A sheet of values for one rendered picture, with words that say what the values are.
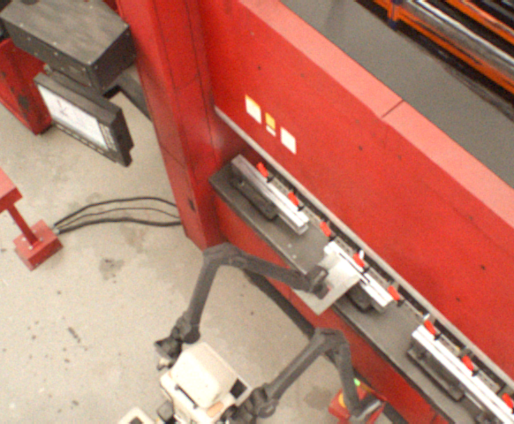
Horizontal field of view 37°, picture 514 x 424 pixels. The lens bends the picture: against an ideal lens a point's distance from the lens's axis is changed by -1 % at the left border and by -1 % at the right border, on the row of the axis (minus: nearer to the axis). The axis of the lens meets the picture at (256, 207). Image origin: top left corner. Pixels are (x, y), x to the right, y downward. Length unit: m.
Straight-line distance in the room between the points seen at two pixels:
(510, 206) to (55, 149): 3.61
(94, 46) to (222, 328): 2.03
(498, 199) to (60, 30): 1.83
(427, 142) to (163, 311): 2.61
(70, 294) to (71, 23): 2.04
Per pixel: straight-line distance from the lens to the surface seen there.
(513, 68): 4.60
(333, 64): 2.53
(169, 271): 4.73
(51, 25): 3.27
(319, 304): 3.51
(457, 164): 2.35
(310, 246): 3.76
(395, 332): 3.62
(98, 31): 3.20
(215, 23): 3.02
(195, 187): 3.95
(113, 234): 4.91
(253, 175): 3.85
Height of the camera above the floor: 4.26
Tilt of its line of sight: 61 degrees down
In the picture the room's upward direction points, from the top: 6 degrees counter-clockwise
